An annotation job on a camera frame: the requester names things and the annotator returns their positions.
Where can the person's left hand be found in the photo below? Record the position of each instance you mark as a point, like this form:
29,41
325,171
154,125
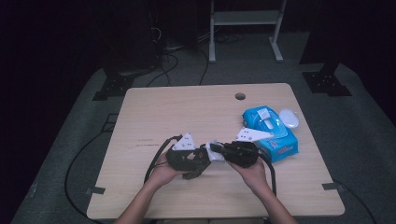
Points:
163,175

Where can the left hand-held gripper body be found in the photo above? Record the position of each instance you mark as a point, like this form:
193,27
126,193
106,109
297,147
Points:
179,158

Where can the grey tape strip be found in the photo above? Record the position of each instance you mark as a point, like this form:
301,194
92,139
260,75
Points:
96,190
331,186

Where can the person's right hand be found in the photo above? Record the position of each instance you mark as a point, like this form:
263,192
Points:
252,177

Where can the white oval lid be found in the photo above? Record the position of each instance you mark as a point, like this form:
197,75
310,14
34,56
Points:
289,118

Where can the white wet wipe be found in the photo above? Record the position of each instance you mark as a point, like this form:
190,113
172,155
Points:
214,156

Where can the blue wet wipes pack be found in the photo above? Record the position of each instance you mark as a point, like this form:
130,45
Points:
280,146

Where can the black stand base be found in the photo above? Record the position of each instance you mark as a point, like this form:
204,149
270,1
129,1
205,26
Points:
327,84
115,85

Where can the white metal stand frame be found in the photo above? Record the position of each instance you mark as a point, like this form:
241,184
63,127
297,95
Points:
246,17

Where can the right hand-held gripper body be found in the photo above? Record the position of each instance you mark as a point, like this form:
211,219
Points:
243,154

